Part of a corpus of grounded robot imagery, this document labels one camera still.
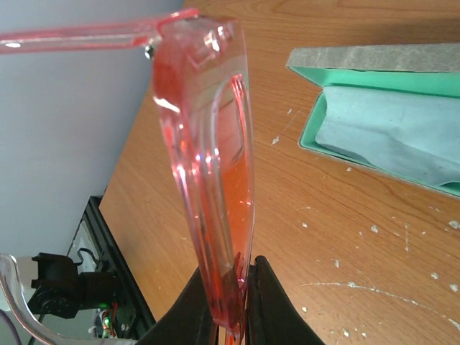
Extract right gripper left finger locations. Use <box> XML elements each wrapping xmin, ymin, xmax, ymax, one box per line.
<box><xmin>137</xmin><ymin>270</ymin><xmax>216</xmax><ymax>345</ymax></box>

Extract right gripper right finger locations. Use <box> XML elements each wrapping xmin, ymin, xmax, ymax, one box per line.
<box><xmin>245</xmin><ymin>255</ymin><xmax>324</xmax><ymax>345</ymax></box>

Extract red transparent sunglasses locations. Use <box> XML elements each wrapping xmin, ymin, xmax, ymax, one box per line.
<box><xmin>1</xmin><ymin>9</ymin><xmax>254</xmax><ymax>344</ymax></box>

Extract light blue cleaning cloth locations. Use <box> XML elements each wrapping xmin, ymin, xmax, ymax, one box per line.
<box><xmin>316</xmin><ymin>86</ymin><xmax>459</xmax><ymax>186</ymax></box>

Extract grey felt glasses case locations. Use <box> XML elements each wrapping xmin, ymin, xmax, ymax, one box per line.
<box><xmin>286</xmin><ymin>43</ymin><xmax>459</xmax><ymax>196</ymax></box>

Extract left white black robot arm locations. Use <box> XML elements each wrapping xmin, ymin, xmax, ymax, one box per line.
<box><xmin>27</xmin><ymin>253</ymin><xmax>121</xmax><ymax>319</ymax></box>

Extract black aluminium frame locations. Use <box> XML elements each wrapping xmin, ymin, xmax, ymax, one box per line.
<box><xmin>68</xmin><ymin>196</ymin><xmax>155</xmax><ymax>339</ymax></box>

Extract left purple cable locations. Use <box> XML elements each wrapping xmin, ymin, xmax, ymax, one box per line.
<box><xmin>0</xmin><ymin>308</ymin><xmax>22</xmax><ymax>345</ymax></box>

